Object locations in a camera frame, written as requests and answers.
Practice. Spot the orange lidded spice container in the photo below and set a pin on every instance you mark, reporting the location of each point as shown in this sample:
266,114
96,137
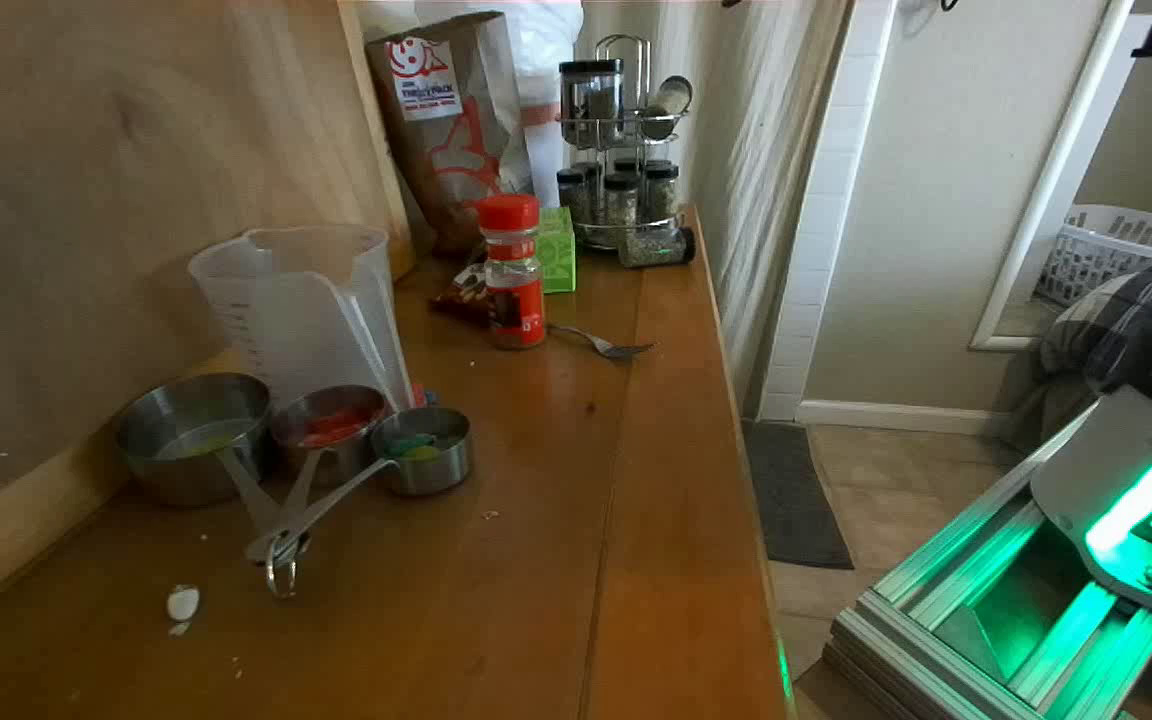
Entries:
512,284

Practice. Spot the clear plastic measuring jug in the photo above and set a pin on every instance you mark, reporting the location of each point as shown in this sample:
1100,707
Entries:
297,305

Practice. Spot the green cardboard box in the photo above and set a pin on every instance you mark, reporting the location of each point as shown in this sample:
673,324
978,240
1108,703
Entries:
556,255

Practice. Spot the brown chocolate box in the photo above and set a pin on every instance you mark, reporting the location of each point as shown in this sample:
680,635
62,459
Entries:
470,301

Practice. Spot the spice jar black lid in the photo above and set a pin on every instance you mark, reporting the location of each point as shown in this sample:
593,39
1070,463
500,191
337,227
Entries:
658,191
623,203
589,103

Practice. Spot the dark doormat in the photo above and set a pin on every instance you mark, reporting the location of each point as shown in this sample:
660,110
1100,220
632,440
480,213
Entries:
791,493

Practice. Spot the medium steel measuring cup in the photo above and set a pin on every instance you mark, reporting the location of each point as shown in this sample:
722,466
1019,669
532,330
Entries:
331,429

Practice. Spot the brown paper bag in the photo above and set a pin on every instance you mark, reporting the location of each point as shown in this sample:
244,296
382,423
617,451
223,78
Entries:
448,132

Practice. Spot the white plastic bag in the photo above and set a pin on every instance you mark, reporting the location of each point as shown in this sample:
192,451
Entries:
542,41

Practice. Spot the large steel measuring cup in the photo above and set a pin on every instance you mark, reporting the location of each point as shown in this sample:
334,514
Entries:
191,440

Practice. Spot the white crumb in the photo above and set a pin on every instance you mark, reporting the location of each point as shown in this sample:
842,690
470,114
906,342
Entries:
180,605

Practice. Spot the wooden backboard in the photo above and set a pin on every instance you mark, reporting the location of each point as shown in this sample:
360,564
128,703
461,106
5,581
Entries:
96,203

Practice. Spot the white doorway trim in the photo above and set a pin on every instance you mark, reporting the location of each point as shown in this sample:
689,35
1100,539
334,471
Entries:
1059,174

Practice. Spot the plaid cloth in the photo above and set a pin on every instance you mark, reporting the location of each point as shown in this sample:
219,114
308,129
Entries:
1100,335

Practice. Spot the white laundry basket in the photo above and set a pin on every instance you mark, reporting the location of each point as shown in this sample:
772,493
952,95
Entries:
1108,244

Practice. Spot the white door frame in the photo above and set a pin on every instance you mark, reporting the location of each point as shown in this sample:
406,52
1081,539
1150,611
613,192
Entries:
822,203

